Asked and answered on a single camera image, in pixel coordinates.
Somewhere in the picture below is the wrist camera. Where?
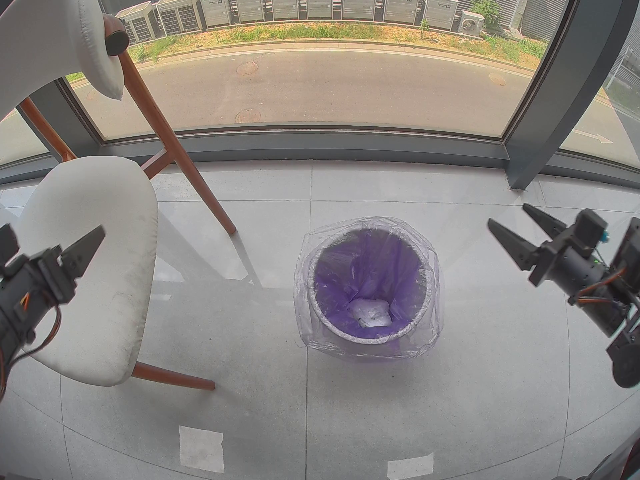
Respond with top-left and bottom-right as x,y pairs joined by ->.
0,224 -> 31,278
572,209 -> 609,257

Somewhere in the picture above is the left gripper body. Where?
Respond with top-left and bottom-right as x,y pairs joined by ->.
0,248 -> 78,349

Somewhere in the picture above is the white paper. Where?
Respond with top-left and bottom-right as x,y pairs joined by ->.
348,297 -> 392,330

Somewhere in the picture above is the window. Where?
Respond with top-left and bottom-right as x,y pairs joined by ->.
0,0 -> 640,192

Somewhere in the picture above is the white cushioned wooden chair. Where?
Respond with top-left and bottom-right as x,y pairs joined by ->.
0,0 -> 237,393

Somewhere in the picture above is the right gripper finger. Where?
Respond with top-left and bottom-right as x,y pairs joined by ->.
522,203 -> 572,241
487,218 -> 540,271

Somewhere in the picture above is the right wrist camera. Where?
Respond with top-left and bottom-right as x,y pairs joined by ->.
572,209 -> 609,257

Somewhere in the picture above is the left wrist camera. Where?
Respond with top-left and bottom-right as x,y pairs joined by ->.
0,224 -> 31,278

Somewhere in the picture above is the purple plastic bag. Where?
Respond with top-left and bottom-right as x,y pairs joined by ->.
294,217 -> 442,364

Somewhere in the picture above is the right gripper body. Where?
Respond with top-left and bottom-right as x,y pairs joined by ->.
529,227 -> 613,300

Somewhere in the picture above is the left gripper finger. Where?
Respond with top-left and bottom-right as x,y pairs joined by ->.
60,225 -> 107,281

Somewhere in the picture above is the white trash bin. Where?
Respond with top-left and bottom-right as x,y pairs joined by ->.
306,225 -> 435,344

